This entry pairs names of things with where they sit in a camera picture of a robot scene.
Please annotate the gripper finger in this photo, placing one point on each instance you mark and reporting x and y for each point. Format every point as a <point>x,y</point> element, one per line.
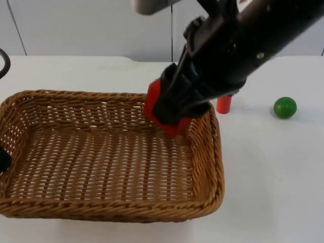
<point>4,160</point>

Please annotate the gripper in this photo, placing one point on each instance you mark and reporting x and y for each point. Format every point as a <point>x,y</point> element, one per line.
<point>215,60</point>

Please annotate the red cube block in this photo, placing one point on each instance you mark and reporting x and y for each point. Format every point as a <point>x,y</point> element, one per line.
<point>152,97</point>

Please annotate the brown wicker basket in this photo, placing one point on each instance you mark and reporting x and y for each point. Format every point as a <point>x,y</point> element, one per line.
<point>101,177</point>

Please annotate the red cylinder block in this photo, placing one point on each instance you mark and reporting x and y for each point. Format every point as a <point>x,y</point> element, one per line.
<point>223,105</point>

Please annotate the green ball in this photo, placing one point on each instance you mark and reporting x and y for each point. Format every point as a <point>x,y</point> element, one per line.
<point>284,107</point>

